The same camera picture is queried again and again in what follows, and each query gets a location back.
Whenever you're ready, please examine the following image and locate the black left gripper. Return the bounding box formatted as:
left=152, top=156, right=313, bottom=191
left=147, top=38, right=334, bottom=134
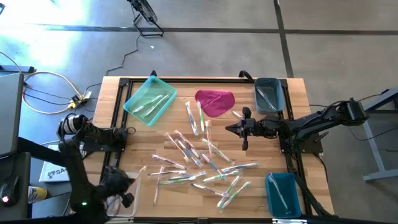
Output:
left=104, top=166, right=135, bottom=208

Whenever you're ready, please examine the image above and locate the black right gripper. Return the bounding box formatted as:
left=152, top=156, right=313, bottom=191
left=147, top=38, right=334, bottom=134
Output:
left=226, top=106, right=262, bottom=152

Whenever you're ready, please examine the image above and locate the green toothbrush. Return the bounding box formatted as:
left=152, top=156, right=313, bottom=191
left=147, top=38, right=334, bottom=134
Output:
left=220, top=181, right=251, bottom=210
left=200, top=138, right=234, bottom=166
left=143, top=94, right=171, bottom=118
left=158, top=176, right=197, bottom=185
left=196, top=101, right=206, bottom=134
left=201, top=170, right=240, bottom=183
left=216, top=175, right=243, bottom=208
left=132, top=94, right=164, bottom=114

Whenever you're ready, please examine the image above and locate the blue toothbrush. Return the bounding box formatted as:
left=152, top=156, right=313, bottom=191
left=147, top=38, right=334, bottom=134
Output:
left=169, top=170, right=207, bottom=181
left=221, top=162, right=259, bottom=174
left=185, top=101, right=200, bottom=137
left=201, top=152, right=223, bottom=175
left=267, top=173, right=290, bottom=214
left=176, top=139, right=203, bottom=168

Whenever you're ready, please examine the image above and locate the clear plastic bin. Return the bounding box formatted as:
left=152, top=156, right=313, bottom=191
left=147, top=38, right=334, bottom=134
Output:
left=106, top=171, right=142, bottom=218

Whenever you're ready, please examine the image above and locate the magenta cloth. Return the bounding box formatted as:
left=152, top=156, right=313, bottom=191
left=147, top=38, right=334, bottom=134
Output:
left=195, top=89, right=236, bottom=118

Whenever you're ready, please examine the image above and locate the grey-blue plastic bin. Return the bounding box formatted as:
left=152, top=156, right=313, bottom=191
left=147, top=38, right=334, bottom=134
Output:
left=254, top=77, right=285, bottom=115

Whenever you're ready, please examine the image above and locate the white printed box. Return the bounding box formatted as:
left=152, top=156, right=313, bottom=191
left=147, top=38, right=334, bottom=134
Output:
left=39, top=144, right=71, bottom=184

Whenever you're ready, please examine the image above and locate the yellow can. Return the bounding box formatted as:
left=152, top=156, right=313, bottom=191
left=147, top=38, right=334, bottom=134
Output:
left=27, top=185, right=49, bottom=204

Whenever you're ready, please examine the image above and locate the black desk beam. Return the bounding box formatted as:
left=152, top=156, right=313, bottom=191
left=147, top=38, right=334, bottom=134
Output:
left=17, top=136, right=66, bottom=167

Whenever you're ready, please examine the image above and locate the teal blue plastic bin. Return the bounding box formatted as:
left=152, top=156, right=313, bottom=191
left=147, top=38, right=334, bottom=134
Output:
left=265, top=172, right=302, bottom=218

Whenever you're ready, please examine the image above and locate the light turquoise plastic bin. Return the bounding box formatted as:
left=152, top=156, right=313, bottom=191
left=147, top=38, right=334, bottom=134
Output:
left=123, top=75, right=177, bottom=128

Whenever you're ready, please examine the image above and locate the yellow power splitter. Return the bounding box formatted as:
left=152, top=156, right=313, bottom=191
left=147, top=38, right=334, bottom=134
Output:
left=68, top=90, right=93, bottom=110

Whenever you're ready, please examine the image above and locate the black desk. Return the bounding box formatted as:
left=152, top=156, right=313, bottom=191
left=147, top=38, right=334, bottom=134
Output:
left=0, top=151, right=32, bottom=220

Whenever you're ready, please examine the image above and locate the black computer mouse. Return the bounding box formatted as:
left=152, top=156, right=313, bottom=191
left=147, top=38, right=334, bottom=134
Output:
left=0, top=175, right=19, bottom=207

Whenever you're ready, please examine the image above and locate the grey metal table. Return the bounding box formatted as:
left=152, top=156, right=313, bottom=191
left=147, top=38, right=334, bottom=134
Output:
left=343, top=88, right=398, bottom=184

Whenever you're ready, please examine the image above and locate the black floor fan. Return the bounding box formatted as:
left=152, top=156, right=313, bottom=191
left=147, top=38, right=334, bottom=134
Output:
left=126, top=0, right=165, bottom=37

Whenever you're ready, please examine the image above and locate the black cable bundle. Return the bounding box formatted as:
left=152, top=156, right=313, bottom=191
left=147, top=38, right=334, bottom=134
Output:
left=99, top=152, right=125, bottom=178
left=285, top=154, right=335, bottom=217

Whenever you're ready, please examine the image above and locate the silver metal bracket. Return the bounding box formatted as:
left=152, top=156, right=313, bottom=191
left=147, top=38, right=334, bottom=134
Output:
left=105, top=217, right=134, bottom=224
left=272, top=218, right=308, bottom=224

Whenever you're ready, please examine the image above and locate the black front rail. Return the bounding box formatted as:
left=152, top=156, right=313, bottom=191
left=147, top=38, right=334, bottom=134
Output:
left=0, top=213, right=398, bottom=224

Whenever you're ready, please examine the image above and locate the black power cable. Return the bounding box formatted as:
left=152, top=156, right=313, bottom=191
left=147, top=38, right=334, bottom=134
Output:
left=104, top=32, right=140, bottom=77

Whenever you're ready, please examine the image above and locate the yellow cable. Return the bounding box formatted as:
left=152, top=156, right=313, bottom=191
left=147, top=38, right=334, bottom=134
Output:
left=22, top=70, right=82, bottom=115

